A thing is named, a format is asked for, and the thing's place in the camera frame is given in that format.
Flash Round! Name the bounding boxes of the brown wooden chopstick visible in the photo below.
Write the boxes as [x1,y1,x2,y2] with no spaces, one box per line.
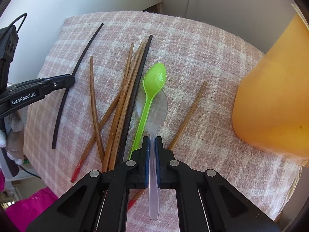
[108,41,146,170]
[102,43,134,172]

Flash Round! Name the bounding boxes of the black chopstick curved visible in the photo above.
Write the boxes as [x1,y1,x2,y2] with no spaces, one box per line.
[51,22,104,150]

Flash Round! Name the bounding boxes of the brown chopstick red tip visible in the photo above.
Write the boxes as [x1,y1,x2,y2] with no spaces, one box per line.
[70,93,122,183]

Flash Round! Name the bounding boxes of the brown chopstick curved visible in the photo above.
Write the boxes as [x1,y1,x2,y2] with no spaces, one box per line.
[90,56,104,163]

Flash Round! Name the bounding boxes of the clear plastic spoon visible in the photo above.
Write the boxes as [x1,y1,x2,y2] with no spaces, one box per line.
[146,90,168,220]

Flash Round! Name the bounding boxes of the green plastic spoon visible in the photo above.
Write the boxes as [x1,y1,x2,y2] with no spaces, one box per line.
[129,63,166,158]

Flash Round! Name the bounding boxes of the white gloved hand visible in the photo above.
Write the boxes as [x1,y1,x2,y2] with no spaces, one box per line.
[1,111,24,165]

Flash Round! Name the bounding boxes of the pink fabric item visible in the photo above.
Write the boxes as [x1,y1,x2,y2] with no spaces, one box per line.
[6,187,58,231]

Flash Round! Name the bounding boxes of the yellow plastic utensil cup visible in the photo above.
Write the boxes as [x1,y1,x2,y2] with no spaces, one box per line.
[232,15,308,160]

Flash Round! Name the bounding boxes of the pink checkered cloth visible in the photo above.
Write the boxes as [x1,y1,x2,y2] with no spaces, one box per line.
[24,11,301,219]

